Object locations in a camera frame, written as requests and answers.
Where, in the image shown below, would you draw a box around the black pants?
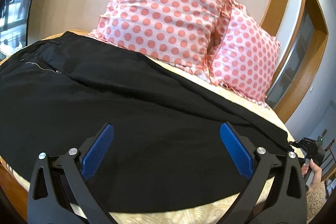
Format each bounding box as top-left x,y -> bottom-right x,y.
1,32 -> 289,213

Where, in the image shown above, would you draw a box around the person right hand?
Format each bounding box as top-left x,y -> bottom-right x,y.
301,159 -> 322,194

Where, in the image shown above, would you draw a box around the pink polka dot pillow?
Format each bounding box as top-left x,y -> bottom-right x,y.
89,0 -> 230,81

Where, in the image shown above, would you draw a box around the wooden door frame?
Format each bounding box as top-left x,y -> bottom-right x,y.
263,0 -> 329,123

